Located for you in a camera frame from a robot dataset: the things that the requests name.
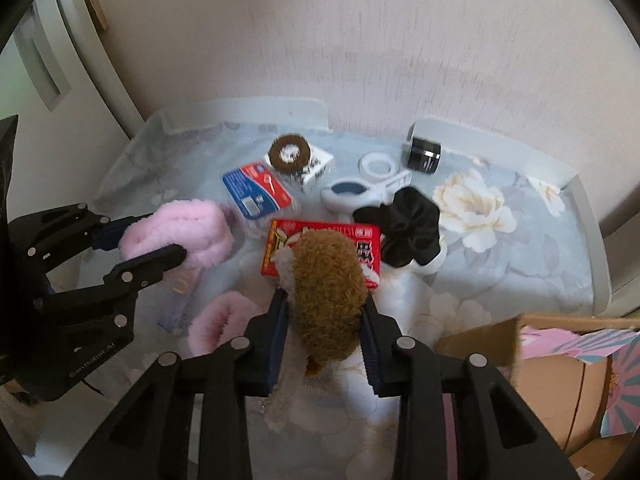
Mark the blue red floss pick box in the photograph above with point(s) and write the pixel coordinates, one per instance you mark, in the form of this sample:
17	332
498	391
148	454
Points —
257	197

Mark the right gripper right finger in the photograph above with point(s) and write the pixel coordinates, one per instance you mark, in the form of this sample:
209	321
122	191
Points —
399	366

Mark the black scrunchie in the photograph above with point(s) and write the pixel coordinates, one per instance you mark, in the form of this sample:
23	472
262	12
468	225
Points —
409	226

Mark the white plastic clip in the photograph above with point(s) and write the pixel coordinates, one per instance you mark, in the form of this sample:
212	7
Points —
345	196

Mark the brown plush hedgehog toy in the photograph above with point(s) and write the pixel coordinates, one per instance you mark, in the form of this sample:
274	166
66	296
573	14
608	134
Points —
327	290

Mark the floral blue table cloth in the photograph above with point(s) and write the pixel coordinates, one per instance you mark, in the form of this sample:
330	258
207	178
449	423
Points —
514	245

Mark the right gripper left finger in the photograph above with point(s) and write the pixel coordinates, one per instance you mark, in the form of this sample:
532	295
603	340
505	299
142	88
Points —
247	366

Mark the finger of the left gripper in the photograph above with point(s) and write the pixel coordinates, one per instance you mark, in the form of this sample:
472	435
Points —
110	232
148	269

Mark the red milk drink carton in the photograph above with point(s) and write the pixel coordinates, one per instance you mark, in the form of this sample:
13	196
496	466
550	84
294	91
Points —
367	241

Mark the white floral tissue pack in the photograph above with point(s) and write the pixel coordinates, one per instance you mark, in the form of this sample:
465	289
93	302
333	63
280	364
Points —
320	163

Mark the pink fluffy headband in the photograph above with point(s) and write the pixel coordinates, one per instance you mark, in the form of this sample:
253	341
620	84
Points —
201	227

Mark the clear tape roll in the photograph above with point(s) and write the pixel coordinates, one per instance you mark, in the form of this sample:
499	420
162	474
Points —
377	166

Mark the black cosmetic jar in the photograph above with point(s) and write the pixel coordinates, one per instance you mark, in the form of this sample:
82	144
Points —
423	155

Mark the pink fluffy scrunchie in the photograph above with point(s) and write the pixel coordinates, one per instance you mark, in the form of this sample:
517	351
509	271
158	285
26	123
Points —
223	319

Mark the white door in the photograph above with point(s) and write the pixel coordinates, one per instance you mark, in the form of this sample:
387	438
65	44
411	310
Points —
74	114

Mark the cardboard box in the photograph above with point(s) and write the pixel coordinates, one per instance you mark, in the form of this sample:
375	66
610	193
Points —
580	377

